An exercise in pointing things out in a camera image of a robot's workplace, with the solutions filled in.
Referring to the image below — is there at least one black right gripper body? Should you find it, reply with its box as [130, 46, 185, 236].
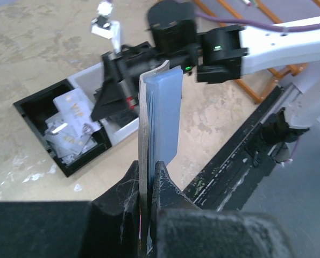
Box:
[102, 41, 197, 108]

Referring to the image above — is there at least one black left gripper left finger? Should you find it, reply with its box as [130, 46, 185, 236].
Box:
[0, 161, 139, 257]

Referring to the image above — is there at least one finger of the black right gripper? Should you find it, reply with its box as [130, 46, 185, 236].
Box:
[90, 77, 130, 121]

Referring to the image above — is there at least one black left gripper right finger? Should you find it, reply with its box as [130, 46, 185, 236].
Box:
[151, 161, 294, 257]

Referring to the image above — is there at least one grey card holder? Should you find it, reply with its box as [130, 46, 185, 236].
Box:
[138, 60, 183, 257]

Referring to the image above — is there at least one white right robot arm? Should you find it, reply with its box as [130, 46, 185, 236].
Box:
[91, 1, 320, 121]

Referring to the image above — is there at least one silver cards stack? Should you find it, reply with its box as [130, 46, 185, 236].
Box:
[44, 88, 101, 164]

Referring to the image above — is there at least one white middle bin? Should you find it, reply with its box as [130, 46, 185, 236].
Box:
[68, 62, 138, 146]

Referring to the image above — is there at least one black bin left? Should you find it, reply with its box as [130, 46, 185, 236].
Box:
[13, 79, 112, 177]

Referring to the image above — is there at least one orange wooden rack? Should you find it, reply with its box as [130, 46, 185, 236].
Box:
[194, 1, 320, 104]

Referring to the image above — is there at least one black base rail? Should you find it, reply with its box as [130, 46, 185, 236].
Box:
[183, 85, 295, 211]

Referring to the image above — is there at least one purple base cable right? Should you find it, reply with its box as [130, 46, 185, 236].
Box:
[280, 134, 303, 166]

